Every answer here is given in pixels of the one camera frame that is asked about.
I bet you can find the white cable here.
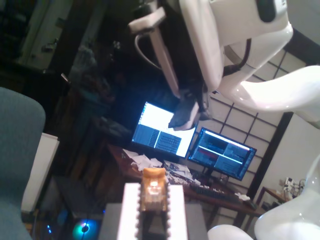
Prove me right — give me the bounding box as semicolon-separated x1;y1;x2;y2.
134;32;161;71

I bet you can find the brown wooden desk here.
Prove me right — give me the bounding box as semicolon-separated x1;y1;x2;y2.
107;143;266;226

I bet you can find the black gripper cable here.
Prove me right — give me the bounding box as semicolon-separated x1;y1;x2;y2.
223;37;252;77

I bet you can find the crumpled white paper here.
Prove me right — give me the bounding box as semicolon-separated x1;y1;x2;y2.
121;148;164;174

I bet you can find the small wooden side table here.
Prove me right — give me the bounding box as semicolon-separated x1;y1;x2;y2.
254;186;305;220

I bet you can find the black keyboard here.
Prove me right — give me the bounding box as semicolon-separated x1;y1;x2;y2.
188;183;242;204

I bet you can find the computer case with glowing fan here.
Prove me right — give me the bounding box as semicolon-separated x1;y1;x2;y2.
71;217;97;240

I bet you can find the white grid sliding screen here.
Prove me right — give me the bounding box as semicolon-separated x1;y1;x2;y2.
207;27;320;208

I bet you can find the pale camera pole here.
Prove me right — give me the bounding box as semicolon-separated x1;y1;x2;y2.
149;24;181;99

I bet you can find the yellow network cable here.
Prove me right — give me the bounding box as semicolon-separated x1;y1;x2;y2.
138;166;168;214

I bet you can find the white camera block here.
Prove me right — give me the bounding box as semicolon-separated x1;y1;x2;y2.
128;6;168;34

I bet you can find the blue-grey office chair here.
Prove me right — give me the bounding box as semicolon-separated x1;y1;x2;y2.
0;86;47;240

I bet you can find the white panel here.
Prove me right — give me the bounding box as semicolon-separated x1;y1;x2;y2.
21;132;61;213

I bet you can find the black computer monitor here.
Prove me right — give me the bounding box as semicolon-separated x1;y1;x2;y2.
186;126;258;182
131;100;197;160

